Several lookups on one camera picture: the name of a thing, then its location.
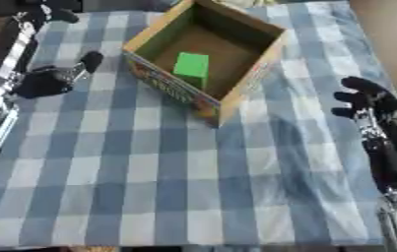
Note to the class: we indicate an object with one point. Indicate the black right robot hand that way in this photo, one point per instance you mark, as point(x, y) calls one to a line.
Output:
point(386, 154)

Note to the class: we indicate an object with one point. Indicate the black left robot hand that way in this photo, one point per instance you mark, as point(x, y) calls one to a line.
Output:
point(43, 82)

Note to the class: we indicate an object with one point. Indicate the tan cardboard box green inside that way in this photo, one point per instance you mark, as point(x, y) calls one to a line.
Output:
point(219, 52)

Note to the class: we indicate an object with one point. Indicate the green block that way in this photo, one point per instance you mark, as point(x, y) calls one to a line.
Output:
point(191, 67)

